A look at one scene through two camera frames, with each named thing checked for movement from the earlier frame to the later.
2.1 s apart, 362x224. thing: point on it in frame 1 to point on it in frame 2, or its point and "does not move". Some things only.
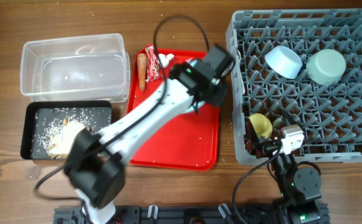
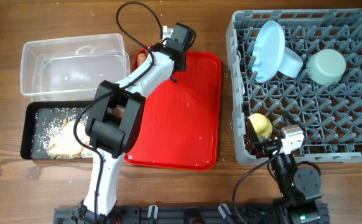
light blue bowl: x=284 y=61 does not move
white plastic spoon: x=239 y=72 does not move
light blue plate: x=192 y=63 to x=268 y=51
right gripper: x=268 y=145 does not move
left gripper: x=218 y=96 to x=184 y=68
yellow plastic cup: x=262 y=125 does not move
